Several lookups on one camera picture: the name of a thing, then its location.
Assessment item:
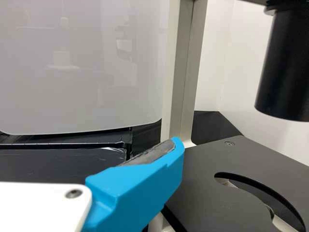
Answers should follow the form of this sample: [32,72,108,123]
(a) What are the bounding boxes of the white box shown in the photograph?
[0,0,171,136]

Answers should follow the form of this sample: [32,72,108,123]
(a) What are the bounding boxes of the cream microscope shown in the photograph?
[146,0,309,232]

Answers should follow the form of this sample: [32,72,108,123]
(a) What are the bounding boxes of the black platform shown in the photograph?
[0,120,163,186]

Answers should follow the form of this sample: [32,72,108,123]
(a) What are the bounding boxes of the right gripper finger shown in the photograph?
[82,136,186,232]

